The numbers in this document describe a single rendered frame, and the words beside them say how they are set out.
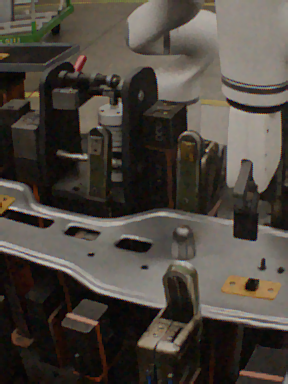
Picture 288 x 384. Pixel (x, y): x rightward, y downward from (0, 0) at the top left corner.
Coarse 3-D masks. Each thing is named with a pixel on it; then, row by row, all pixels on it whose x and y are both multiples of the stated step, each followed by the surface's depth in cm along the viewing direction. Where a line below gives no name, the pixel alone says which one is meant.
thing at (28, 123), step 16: (32, 112) 125; (16, 128) 120; (32, 128) 119; (16, 144) 122; (32, 144) 120; (16, 160) 124; (32, 160) 122; (32, 176) 124; (48, 192) 128; (32, 224) 132; (48, 224) 130
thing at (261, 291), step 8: (232, 280) 89; (240, 280) 89; (248, 280) 88; (256, 280) 87; (264, 280) 88; (224, 288) 88; (232, 288) 88; (240, 288) 88; (248, 288) 87; (256, 288) 87; (264, 288) 87; (272, 288) 87; (248, 296) 86; (256, 296) 86; (264, 296) 85; (272, 296) 85
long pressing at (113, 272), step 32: (0, 192) 115; (32, 192) 114; (0, 224) 106; (64, 224) 105; (96, 224) 105; (128, 224) 104; (160, 224) 104; (192, 224) 103; (224, 224) 102; (32, 256) 98; (64, 256) 97; (96, 256) 97; (128, 256) 97; (160, 256) 96; (224, 256) 95; (256, 256) 94; (96, 288) 91; (128, 288) 90; (160, 288) 90; (224, 320) 83; (256, 320) 82
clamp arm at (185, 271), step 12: (180, 264) 75; (168, 276) 75; (180, 276) 74; (192, 276) 74; (168, 288) 76; (180, 288) 75; (192, 288) 75; (168, 300) 78; (180, 300) 77; (192, 300) 76; (168, 312) 80; (180, 312) 79; (192, 312) 78
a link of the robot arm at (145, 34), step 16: (160, 0) 122; (176, 0) 117; (192, 0) 118; (144, 16) 135; (160, 16) 129; (176, 16) 125; (192, 16) 126; (128, 32) 141; (144, 32) 136; (160, 32) 133; (144, 48) 141; (160, 48) 142
